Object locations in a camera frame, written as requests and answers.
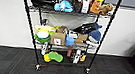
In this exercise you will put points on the green yellow toy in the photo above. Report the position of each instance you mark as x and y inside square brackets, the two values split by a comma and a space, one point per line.
[56, 56]

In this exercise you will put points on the yellow plush toy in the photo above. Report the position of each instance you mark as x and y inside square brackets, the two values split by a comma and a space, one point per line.
[44, 28]

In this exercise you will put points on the green white bowl toy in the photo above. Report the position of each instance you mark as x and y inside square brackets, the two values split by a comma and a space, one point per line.
[42, 36]

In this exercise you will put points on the blue plush toy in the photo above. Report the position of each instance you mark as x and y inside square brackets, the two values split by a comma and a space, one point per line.
[64, 6]

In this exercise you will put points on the white black printed box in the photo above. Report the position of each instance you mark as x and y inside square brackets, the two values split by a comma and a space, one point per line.
[77, 56]

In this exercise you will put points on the plain cardboard box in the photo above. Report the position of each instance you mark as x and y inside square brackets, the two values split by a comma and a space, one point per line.
[81, 38]

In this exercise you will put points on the black flat item white print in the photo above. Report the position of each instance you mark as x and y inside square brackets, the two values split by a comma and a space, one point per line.
[85, 27]

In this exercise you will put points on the small red item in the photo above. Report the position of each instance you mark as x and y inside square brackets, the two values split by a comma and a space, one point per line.
[70, 52]

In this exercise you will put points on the white bottle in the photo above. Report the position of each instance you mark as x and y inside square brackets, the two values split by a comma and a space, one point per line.
[44, 48]

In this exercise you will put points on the blue cap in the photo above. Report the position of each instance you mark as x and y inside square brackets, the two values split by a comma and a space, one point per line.
[95, 36]

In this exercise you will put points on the small cardboard box white label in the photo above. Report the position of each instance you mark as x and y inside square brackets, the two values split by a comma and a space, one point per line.
[58, 39]

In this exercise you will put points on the brown paper bag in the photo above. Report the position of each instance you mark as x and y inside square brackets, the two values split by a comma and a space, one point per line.
[62, 29]

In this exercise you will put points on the orange plush toy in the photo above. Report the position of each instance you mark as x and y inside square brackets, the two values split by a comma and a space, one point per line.
[95, 6]

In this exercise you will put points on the small orange toy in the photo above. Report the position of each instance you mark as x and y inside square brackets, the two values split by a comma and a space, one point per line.
[82, 58]

